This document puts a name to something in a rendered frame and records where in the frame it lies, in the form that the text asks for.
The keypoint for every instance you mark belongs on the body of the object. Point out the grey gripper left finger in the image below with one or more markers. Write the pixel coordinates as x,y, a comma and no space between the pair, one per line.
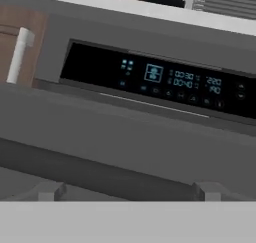
50,191

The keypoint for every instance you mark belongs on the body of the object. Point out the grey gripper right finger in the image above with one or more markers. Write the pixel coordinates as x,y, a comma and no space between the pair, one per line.
209,191

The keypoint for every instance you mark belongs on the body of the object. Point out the brown wooden cupboard door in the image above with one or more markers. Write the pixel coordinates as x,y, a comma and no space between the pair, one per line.
6,53

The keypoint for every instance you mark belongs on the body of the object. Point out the grey slatted panel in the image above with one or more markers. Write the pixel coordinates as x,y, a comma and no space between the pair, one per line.
226,2

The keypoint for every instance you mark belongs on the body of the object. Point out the grey dishwasher door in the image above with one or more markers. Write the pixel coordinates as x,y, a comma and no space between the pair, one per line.
133,133

